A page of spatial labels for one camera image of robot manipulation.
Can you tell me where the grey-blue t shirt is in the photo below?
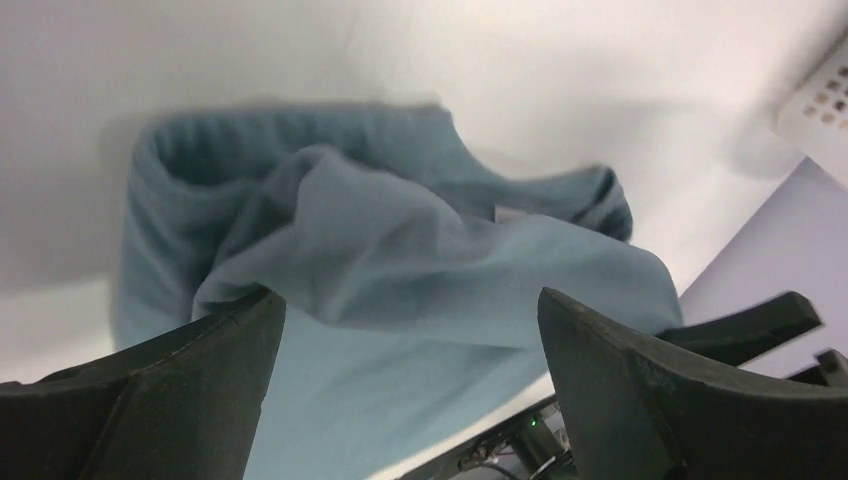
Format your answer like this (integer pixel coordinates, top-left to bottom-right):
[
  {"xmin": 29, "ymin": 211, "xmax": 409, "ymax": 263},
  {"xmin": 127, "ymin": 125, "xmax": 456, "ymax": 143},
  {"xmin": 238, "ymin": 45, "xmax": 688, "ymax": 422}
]
[{"xmin": 113, "ymin": 104, "xmax": 682, "ymax": 479}]

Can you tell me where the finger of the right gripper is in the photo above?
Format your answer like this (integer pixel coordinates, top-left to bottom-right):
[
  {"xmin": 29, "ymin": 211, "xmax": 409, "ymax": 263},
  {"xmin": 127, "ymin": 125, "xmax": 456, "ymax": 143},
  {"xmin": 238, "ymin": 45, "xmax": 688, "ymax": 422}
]
[
  {"xmin": 658, "ymin": 292, "xmax": 823, "ymax": 367},
  {"xmin": 788, "ymin": 349, "xmax": 848, "ymax": 388}
]

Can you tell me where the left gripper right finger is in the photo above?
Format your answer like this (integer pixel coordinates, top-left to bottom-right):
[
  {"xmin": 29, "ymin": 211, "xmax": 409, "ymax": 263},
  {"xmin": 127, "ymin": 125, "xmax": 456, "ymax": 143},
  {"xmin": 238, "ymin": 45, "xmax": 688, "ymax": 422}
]
[{"xmin": 537, "ymin": 286, "xmax": 848, "ymax": 480}]

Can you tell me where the white plastic basket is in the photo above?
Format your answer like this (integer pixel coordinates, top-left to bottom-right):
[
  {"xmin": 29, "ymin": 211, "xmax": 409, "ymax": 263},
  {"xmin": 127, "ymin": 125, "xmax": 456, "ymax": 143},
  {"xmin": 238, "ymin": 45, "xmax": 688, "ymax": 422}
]
[{"xmin": 775, "ymin": 39, "xmax": 847, "ymax": 184}]

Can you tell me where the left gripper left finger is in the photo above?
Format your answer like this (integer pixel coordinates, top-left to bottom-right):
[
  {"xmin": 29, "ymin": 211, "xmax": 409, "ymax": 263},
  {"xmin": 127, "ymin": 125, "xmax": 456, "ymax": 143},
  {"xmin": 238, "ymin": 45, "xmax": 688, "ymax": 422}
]
[{"xmin": 1, "ymin": 291, "xmax": 286, "ymax": 479}]

